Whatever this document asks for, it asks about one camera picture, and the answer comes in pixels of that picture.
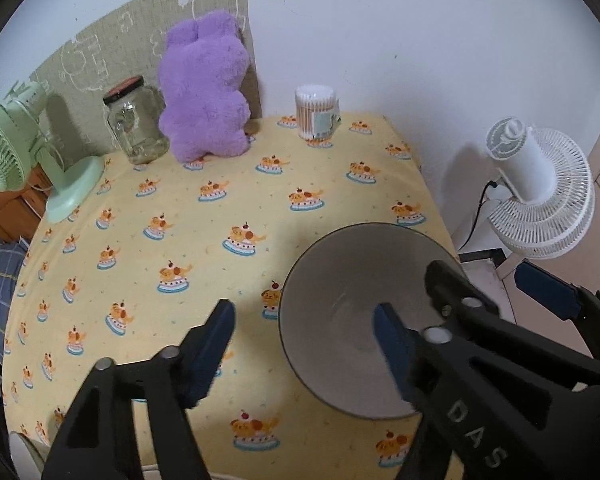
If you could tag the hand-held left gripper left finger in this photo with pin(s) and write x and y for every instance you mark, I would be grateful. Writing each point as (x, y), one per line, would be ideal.
(207, 355)

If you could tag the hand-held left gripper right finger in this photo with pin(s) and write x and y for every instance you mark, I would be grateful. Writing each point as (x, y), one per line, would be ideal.
(392, 355)

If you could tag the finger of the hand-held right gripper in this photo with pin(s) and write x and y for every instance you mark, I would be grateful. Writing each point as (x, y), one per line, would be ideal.
(460, 290)
(545, 290)

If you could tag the large grey floral bowl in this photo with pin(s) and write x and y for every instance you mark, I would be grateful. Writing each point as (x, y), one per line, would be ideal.
(330, 300)

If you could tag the white floor fan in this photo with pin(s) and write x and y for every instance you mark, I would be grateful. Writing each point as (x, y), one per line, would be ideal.
(550, 195)

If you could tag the yellow printed tablecloth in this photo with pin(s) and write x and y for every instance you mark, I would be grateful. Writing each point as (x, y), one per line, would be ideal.
(180, 240)

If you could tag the cotton swab container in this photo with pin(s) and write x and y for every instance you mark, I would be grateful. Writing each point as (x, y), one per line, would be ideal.
(315, 110)

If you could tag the glass jar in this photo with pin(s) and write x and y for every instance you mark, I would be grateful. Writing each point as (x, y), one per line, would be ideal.
(135, 130)

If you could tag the wooden chair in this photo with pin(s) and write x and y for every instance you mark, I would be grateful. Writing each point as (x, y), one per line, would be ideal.
(7, 215)

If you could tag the purple plush toy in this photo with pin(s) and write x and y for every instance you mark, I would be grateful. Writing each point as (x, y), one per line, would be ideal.
(205, 90)

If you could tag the green desk fan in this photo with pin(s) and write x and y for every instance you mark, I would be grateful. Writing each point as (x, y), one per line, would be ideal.
(10, 145)

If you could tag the black metal frame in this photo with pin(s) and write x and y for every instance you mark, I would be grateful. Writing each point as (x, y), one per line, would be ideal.
(482, 256)

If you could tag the green wall mat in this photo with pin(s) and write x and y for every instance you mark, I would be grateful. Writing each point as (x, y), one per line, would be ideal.
(130, 35)

